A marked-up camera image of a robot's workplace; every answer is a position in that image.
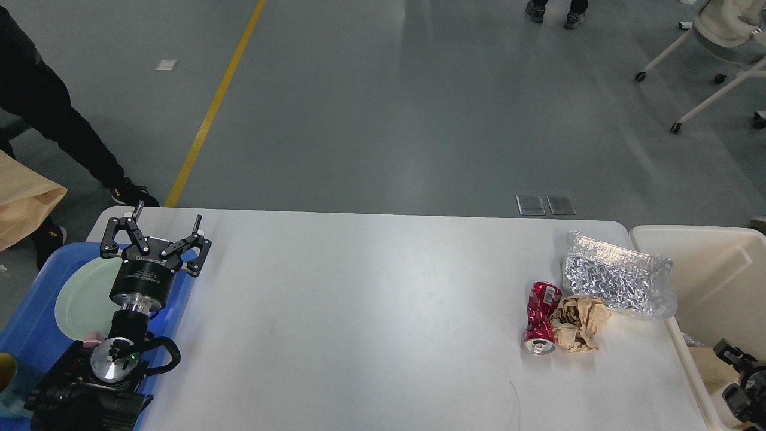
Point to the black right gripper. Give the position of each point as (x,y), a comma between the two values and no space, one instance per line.
(745,400)

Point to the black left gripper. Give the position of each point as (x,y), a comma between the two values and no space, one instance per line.
(143,278)

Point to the light green plate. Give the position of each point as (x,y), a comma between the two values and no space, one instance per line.
(84,304)

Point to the pink ribbed mug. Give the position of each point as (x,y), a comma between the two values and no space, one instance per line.
(93,339)

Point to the brown paper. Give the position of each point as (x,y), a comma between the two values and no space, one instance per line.
(576,322)

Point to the dark teal mug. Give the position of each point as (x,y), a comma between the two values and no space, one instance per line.
(18,379)

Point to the foil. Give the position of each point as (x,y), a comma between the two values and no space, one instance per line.
(691,342)
(632,282)

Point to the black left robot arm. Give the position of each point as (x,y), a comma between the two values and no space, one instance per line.
(97,387)

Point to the beige plastic bin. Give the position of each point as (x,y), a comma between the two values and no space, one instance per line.
(719,280)

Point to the paper bag held by person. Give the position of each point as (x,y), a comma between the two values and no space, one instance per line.
(27,198)

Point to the crushed red can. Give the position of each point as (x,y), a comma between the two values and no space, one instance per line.
(543,301)

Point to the person in black left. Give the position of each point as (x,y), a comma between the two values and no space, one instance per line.
(30,89)

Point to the floor plate right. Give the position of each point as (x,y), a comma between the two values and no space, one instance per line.
(561,205)

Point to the floor plate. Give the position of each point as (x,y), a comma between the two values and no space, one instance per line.
(531,205)
(561,205)

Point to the floor plate left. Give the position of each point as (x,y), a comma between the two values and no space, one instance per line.
(531,205)

